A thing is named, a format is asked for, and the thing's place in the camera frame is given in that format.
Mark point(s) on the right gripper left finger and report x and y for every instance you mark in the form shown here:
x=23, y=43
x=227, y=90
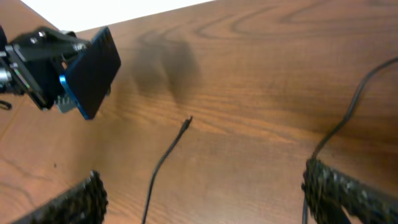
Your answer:
x=84, y=203

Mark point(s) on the blue Samsung Galaxy smartphone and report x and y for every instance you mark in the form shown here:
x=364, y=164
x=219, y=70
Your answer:
x=88, y=79

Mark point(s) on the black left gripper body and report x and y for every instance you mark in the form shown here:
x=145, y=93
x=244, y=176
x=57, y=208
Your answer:
x=32, y=63

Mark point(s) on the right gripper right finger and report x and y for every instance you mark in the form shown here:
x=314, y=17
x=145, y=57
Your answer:
x=333, y=196

